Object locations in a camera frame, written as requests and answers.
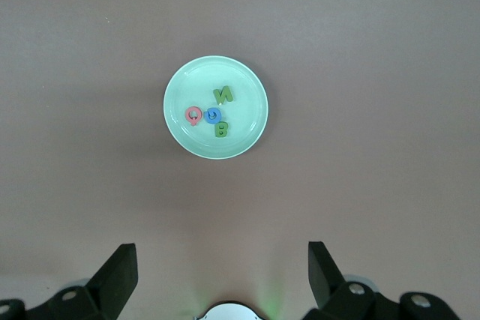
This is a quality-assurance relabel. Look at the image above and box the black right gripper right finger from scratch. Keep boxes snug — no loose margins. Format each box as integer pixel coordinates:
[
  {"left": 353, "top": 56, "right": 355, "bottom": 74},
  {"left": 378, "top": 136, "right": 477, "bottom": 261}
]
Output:
[{"left": 302, "top": 241, "right": 402, "bottom": 320}]

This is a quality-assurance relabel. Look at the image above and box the blue foam letter G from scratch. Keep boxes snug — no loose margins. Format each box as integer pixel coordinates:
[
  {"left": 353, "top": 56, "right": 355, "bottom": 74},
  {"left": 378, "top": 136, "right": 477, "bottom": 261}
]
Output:
[{"left": 203, "top": 106, "right": 222, "bottom": 125}]

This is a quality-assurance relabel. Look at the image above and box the brown table cover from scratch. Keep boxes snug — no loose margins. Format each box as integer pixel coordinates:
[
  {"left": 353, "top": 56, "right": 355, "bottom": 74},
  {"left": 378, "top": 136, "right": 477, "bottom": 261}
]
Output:
[{"left": 0, "top": 0, "right": 480, "bottom": 320}]

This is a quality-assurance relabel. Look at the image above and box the light green plate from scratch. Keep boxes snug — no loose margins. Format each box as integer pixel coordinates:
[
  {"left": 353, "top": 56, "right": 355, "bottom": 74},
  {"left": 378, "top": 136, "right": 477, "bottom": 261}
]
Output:
[{"left": 163, "top": 55, "right": 269, "bottom": 160}]

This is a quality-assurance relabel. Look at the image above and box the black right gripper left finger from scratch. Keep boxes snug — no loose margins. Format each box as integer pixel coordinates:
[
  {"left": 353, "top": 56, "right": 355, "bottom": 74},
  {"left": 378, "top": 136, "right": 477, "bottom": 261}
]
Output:
[{"left": 22, "top": 243, "right": 138, "bottom": 320}]

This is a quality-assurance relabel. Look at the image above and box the green foam letter N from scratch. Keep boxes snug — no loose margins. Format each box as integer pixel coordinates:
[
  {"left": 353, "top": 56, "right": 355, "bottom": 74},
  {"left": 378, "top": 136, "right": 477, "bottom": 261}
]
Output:
[{"left": 212, "top": 85, "right": 235, "bottom": 106}]

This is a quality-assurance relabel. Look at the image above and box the red foam letter Q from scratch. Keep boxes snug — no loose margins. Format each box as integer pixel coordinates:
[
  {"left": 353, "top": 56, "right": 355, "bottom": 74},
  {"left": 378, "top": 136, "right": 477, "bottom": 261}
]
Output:
[{"left": 184, "top": 106, "right": 204, "bottom": 127}]

